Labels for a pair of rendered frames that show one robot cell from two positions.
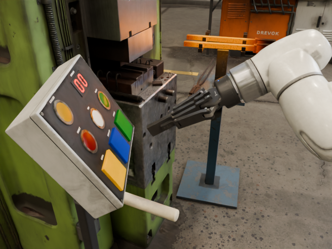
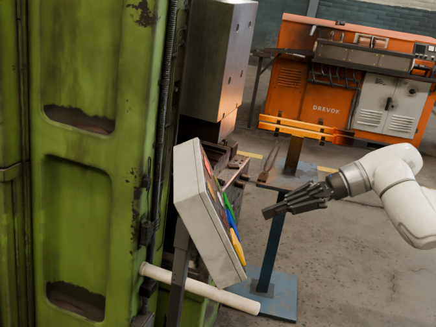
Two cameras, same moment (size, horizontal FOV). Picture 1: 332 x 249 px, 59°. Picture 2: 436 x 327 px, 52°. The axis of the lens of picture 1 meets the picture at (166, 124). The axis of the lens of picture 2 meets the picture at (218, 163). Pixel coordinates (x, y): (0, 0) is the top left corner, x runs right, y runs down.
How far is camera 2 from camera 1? 0.58 m
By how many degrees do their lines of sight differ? 11
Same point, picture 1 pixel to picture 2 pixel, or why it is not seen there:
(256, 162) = (316, 270)
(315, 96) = (412, 197)
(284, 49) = (387, 157)
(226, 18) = (276, 85)
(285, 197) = (351, 313)
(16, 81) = (113, 154)
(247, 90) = (356, 187)
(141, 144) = not seen: hidden behind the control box
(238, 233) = not seen: outside the picture
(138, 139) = not seen: hidden behind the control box
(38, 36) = (152, 113)
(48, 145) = (204, 218)
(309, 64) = (406, 171)
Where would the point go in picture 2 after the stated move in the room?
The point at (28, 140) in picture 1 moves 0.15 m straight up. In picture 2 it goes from (190, 211) to (198, 152)
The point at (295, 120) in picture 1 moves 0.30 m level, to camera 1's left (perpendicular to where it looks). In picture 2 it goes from (395, 215) to (279, 204)
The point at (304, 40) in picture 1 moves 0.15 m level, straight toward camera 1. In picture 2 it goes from (402, 152) to (403, 171)
